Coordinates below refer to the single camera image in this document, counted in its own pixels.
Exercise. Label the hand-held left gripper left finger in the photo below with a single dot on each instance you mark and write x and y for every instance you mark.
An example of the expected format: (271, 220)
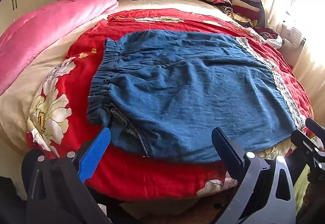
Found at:
(97, 151)

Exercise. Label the pile of folded clothes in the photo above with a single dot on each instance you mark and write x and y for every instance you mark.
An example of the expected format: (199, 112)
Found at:
(232, 0)

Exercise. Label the red floral blanket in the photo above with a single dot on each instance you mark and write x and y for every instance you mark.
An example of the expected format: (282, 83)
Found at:
(121, 175)

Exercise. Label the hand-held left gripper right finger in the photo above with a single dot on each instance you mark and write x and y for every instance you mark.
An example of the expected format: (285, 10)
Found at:
(226, 149)

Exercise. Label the dark red cloth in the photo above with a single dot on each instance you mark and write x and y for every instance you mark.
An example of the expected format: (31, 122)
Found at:
(269, 33)

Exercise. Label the pink quilt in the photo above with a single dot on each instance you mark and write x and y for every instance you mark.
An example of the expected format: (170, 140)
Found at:
(38, 31)

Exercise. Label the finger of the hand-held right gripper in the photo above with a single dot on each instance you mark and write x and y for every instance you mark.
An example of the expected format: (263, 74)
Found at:
(303, 141)
(314, 126)

